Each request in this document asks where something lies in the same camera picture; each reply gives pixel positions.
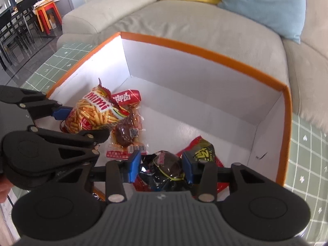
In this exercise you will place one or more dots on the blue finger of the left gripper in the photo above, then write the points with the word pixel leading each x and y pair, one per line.
pixel 82 139
pixel 16 100

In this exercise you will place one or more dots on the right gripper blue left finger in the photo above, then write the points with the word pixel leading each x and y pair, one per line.
pixel 118 173

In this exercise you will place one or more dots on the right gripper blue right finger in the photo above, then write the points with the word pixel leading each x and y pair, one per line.
pixel 202 176

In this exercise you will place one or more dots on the dark green yellow snack pack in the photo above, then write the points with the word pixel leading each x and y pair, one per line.
pixel 203 151

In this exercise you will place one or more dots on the large red snack bag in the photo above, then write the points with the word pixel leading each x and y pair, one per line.
pixel 220 186

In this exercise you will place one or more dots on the Mimi fries snack bag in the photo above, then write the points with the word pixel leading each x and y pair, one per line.
pixel 95 110

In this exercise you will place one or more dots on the red braised meat pack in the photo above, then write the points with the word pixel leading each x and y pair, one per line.
pixel 127 135

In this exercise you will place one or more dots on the dark red dates pack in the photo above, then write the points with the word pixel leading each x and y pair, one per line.
pixel 161 172

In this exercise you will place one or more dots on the operator left hand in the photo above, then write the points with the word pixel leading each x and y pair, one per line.
pixel 5 187

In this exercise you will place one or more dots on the black dining chairs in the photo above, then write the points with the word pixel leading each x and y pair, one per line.
pixel 17 29

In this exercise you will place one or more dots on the orange cardboard box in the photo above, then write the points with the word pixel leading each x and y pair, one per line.
pixel 188 91

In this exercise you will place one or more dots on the red orange stools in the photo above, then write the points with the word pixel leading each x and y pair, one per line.
pixel 48 13

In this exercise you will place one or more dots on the green checked tablecloth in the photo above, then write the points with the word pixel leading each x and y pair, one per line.
pixel 307 164

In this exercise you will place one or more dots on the beige sofa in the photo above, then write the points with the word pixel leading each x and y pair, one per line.
pixel 303 66

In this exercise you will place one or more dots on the light blue cushion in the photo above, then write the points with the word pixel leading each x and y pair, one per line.
pixel 284 17

